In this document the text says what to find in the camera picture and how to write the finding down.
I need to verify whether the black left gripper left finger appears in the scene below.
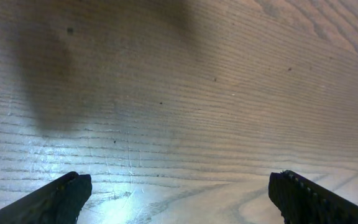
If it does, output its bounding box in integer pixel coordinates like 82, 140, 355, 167
0, 171, 92, 224

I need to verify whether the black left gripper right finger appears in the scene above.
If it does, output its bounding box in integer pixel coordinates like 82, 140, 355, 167
268, 170, 358, 224

